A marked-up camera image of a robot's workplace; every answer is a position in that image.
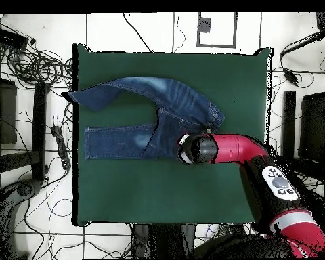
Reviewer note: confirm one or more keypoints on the blue denim jeans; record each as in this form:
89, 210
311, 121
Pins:
165, 130

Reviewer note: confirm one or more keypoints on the black power adapter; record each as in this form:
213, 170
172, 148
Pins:
291, 76

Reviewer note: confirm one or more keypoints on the grey stand foot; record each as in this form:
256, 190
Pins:
24, 188

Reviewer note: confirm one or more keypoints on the black power strip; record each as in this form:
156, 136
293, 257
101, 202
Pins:
61, 146

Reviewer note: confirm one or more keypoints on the black network switch box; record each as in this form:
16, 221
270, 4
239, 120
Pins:
9, 38

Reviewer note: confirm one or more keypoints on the black rod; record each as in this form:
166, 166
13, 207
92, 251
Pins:
303, 43

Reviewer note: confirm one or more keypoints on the dark green table cloth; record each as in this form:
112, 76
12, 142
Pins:
151, 189

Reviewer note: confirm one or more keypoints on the black metal frame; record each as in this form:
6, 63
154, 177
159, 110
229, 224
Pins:
288, 122
39, 122

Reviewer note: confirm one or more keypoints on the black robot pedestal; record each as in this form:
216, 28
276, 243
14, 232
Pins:
162, 241

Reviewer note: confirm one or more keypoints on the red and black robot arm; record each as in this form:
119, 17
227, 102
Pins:
238, 149

